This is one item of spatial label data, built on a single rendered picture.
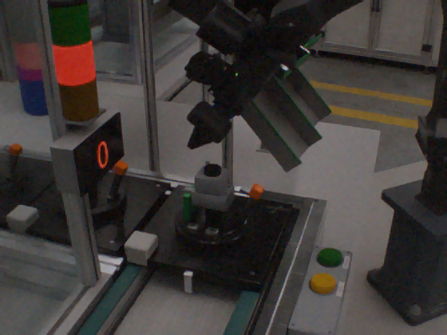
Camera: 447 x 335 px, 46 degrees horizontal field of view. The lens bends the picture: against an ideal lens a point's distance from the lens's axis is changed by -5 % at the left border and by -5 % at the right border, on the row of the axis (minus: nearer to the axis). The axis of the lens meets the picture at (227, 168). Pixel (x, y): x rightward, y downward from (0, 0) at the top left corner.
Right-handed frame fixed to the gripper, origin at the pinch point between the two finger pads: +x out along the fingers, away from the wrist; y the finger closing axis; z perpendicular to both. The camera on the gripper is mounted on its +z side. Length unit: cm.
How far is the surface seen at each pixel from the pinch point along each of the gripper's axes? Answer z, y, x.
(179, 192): -3.8, -9.0, 22.3
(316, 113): -18, -48, 8
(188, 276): -12.9, 13.2, 16.5
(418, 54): -97, -394, 55
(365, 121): -79, -273, 88
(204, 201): -7.7, 2.2, 11.0
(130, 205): 2.1, -1.7, 26.4
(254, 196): -13.4, 0.9, 4.6
